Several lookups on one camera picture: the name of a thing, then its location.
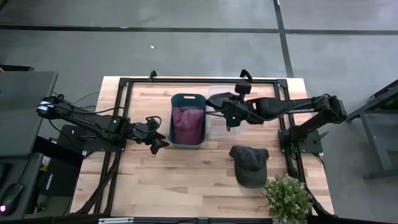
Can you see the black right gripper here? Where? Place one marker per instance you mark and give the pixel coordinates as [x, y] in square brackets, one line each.
[237, 110]

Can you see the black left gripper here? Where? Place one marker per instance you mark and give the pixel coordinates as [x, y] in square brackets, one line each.
[147, 132]

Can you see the clear plastic bin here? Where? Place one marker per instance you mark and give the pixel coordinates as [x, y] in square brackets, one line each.
[217, 132]

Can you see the mauve pink knit hat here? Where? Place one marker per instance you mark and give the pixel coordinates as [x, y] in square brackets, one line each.
[196, 124]

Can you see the dark maroon hat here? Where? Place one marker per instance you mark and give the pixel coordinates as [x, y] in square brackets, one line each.
[178, 124]

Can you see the dark grey baseball cap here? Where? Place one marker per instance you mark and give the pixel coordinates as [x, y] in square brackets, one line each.
[248, 168]

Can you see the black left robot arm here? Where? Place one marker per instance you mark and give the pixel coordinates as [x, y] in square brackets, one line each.
[84, 119]

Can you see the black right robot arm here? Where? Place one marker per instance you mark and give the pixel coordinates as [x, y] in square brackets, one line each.
[295, 107]

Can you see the teal plastic basket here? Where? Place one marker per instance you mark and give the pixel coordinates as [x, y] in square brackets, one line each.
[174, 101]

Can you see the black control box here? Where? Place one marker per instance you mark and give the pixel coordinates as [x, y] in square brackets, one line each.
[62, 177]

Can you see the green artificial plant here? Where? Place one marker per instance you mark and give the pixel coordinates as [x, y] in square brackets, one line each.
[287, 199]

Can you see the grey desk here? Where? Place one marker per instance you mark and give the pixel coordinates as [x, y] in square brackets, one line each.
[21, 109]

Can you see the black computer mouse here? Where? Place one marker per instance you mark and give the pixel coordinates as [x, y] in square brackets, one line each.
[11, 196]

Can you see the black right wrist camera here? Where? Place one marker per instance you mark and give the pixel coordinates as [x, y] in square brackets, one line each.
[242, 88]

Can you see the black aluminium table frame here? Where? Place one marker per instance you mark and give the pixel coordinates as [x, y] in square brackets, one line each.
[202, 80]

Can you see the silver metal bracket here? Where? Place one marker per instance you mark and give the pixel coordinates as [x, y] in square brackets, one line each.
[115, 220]

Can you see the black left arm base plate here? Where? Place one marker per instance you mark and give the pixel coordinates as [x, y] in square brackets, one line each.
[70, 140]

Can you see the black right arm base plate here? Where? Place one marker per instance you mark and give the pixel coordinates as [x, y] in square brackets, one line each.
[314, 140]

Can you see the black metal desk frame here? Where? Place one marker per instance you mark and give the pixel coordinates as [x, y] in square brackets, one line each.
[373, 137]

